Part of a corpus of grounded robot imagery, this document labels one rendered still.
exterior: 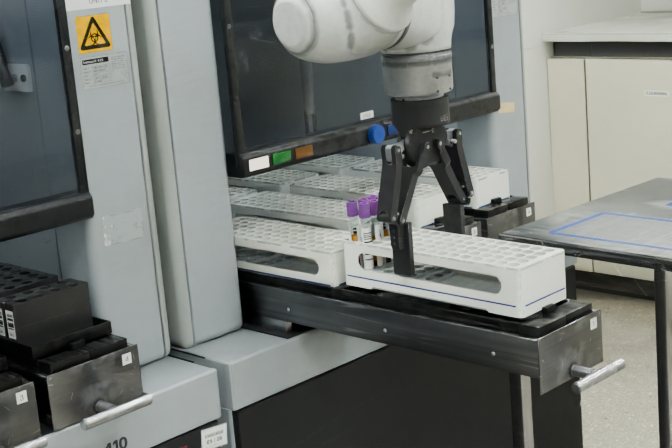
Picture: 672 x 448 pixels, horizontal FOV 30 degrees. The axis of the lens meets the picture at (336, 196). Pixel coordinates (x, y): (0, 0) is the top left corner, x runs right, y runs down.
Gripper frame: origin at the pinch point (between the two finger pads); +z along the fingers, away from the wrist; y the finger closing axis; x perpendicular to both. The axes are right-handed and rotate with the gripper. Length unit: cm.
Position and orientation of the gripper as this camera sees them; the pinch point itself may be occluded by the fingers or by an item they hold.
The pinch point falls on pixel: (429, 247)
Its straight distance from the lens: 166.4
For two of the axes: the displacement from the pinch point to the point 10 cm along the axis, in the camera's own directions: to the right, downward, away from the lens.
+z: 0.8, 9.7, 2.1
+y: 6.9, -2.1, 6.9
